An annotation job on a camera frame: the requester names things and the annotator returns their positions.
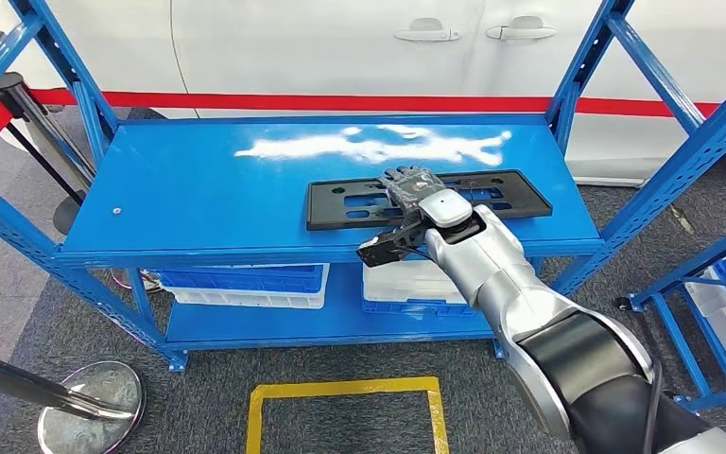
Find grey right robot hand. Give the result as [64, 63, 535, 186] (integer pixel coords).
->
[380, 165, 449, 221]

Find long black plastic part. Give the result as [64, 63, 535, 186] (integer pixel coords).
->
[304, 168, 554, 232]

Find blue metal shelf rack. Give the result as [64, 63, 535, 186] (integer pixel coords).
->
[0, 0, 726, 374]
[614, 213, 726, 413]

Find white car with red stripe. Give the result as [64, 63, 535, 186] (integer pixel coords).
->
[0, 0, 726, 188]

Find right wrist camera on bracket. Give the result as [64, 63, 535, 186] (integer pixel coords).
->
[356, 222, 430, 270]

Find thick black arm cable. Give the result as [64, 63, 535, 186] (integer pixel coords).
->
[641, 359, 665, 454]

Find black stanchion post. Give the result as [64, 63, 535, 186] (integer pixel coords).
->
[0, 68, 87, 236]

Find chrome stanchion post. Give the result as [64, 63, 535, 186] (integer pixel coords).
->
[0, 72, 164, 294]
[0, 345, 147, 454]

